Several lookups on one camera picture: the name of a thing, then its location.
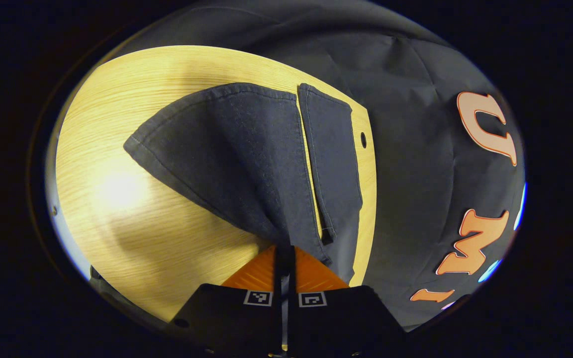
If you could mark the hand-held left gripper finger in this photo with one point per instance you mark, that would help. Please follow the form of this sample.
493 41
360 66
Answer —
279 271
291 271

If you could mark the dark blue jeans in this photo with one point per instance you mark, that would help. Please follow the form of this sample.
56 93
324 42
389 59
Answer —
237 159

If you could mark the black backdrop cloth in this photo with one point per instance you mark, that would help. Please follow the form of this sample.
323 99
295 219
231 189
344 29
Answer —
416 174

